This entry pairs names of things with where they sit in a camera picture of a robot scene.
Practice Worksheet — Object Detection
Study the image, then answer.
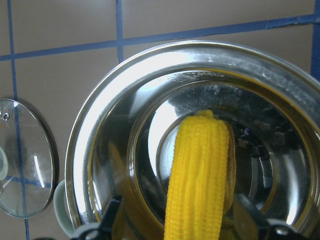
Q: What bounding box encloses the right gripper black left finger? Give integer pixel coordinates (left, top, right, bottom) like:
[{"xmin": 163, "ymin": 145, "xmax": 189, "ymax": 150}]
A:
[{"xmin": 32, "ymin": 194, "xmax": 123, "ymax": 240}]

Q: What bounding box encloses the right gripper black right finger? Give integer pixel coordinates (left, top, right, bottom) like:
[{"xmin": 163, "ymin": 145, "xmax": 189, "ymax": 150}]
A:
[{"xmin": 233, "ymin": 196, "xmax": 307, "ymax": 240}]

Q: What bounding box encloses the yellow corn cob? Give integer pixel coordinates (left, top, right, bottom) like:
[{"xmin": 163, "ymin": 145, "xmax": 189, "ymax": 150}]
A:
[{"xmin": 164, "ymin": 110, "xmax": 235, "ymax": 240}]

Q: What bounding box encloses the glass lid with gold knob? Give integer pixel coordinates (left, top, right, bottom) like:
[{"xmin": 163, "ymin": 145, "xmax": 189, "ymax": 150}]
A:
[{"xmin": 0, "ymin": 98, "xmax": 60, "ymax": 219}]

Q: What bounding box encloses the pale green electric pot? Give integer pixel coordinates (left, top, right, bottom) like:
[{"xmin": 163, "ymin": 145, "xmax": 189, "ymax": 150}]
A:
[{"xmin": 54, "ymin": 40, "xmax": 320, "ymax": 240}]

